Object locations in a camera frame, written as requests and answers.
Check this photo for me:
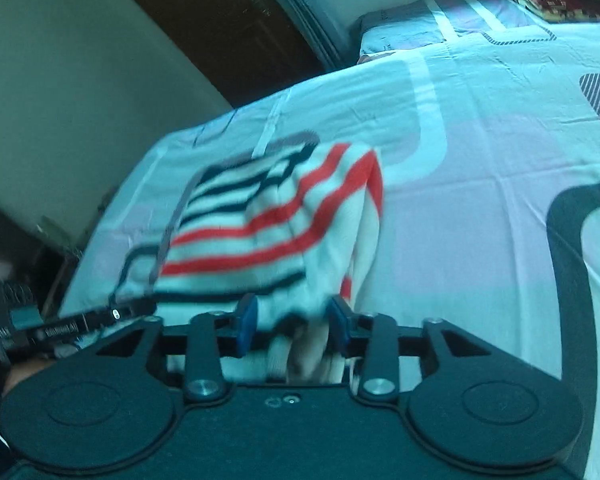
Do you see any teal left curtain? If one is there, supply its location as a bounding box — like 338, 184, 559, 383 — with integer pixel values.
276, 0, 354, 72

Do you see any dark wooden door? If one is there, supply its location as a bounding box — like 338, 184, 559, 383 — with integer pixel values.
134, 0, 325, 107

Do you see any patterned white bed sheet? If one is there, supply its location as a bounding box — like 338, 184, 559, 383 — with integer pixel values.
60, 22, 600, 479

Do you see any striped cream knit sweater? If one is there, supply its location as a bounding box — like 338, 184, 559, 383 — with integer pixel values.
152, 143, 384, 384

